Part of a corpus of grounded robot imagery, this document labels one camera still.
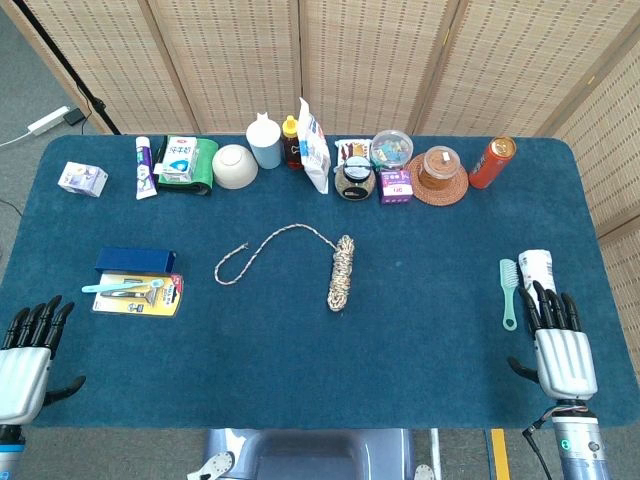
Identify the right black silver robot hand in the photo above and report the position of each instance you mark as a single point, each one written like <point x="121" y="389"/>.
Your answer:
<point x="565" y="360"/>

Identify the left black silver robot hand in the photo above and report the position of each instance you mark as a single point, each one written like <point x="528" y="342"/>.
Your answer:
<point x="22" y="380"/>

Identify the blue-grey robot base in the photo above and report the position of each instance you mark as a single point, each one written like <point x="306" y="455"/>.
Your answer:
<point x="310" y="455"/>

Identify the yellow razor blister pack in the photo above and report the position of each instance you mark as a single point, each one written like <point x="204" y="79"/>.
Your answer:
<point x="135" y="304"/>

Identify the mint green comb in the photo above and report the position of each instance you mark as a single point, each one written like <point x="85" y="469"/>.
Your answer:
<point x="509" y="300"/>

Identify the white bottle yellow cap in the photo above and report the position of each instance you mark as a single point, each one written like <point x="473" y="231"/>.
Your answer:
<point x="537" y="265"/>

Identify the light blue toothbrush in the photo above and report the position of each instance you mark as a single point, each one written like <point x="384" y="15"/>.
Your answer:
<point x="120" y="286"/>

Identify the dark blue rectangular box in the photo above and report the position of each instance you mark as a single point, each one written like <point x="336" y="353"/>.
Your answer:
<point x="135" y="259"/>

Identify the orange red drink can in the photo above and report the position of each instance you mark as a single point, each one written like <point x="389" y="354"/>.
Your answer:
<point x="490" y="165"/>

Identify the small purple white box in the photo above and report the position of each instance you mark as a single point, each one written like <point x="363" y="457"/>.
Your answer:
<point x="82" y="179"/>

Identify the clear jar of rubber bands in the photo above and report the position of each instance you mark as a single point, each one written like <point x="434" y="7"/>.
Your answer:
<point x="439" y="167"/>

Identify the purple cardboard box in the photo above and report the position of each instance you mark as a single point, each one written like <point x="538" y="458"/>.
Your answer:
<point x="396" y="187"/>

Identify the white purple toothpaste tube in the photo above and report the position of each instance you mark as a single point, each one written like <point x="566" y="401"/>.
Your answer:
<point x="144" y="170"/>

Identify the white power strip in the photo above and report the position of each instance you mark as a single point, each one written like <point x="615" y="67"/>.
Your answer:
<point x="47" y="121"/>

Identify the blue carpet table mat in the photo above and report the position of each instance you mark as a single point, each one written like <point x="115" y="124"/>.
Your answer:
<point x="300" y="350"/>

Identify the black power adapter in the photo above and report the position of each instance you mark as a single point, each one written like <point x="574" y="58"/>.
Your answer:
<point x="74" y="118"/>

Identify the white blue carton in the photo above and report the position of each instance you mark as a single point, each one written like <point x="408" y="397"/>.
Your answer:
<point x="179" y="160"/>

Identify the clear round clip box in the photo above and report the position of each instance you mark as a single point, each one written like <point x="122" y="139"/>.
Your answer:
<point x="392" y="147"/>

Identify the glass jar black lid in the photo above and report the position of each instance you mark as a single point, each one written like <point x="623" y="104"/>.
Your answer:
<point x="355" y="180"/>

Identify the green folded cloth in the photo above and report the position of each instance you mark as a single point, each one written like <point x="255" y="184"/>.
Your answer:
<point x="205" y="160"/>

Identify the cream ceramic bowl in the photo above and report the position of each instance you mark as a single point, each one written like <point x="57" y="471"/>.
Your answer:
<point x="235" y="167"/>

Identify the red white snack packet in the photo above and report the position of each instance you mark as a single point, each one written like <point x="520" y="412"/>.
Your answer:
<point x="350" y="149"/>

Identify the white snack bag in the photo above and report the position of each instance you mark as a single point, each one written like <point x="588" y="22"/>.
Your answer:
<point x="315" y="165"/>

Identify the black tripod stand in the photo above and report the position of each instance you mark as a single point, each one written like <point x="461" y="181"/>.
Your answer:
<point x="50" y="47"/>

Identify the light blue lidded cup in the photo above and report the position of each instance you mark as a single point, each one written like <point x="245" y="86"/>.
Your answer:
<point x="265" y="142"/>

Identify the honey squeeze bottle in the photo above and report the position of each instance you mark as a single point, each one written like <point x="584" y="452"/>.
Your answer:
<point x="291" y="145"/>

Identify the bamboo folding screen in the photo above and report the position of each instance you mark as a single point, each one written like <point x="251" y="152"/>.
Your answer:
<point x="350" y="60"/>

